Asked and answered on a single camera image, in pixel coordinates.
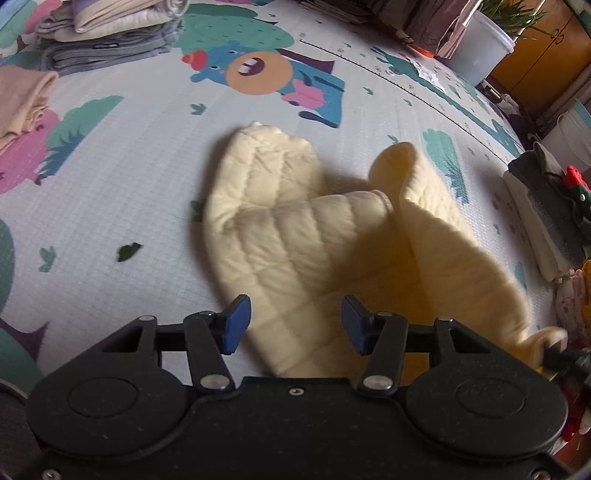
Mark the cream quilted garment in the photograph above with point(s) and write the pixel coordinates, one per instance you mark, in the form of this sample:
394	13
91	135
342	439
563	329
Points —
295	240

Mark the white planter bucket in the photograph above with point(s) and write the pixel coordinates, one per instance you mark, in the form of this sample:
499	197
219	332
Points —
482	46

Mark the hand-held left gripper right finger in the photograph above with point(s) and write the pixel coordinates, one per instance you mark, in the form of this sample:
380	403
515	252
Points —
353	323

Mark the wooden cabinet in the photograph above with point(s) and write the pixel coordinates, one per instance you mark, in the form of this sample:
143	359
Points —
545	60

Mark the white bucket with teal rim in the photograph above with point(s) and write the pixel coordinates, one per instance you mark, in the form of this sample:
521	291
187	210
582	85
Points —
570	138

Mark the brown striped curtain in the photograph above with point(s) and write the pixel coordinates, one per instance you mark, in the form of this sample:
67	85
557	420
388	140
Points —
429	23

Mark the grey and pink clothes stack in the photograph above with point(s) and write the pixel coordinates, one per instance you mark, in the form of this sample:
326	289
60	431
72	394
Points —
106	41

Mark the yellow patterned clothes stack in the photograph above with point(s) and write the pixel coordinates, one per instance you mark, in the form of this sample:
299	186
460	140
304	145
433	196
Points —
572	295

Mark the green potted plant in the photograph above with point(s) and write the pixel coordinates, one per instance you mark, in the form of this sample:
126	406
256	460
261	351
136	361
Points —
512	14

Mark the cream and dark clothes stack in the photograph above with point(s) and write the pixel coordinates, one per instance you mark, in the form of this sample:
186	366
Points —
540	194

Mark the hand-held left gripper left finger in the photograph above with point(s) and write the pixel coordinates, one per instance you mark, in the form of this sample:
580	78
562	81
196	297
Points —
238	323

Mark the beige folded cloth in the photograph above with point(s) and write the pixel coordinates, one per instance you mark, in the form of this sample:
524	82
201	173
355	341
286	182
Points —
23	97

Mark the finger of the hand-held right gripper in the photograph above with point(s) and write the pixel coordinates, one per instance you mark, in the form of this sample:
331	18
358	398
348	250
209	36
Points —
565	357

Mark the cartoon printed play mat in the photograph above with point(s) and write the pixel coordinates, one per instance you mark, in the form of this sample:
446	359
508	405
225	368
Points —
138	161

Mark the stack of folded floor cloths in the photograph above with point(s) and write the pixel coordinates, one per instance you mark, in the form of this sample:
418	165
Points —
344	9

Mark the white crumpled paper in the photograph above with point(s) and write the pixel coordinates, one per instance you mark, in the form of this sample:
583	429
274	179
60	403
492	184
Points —
427	69

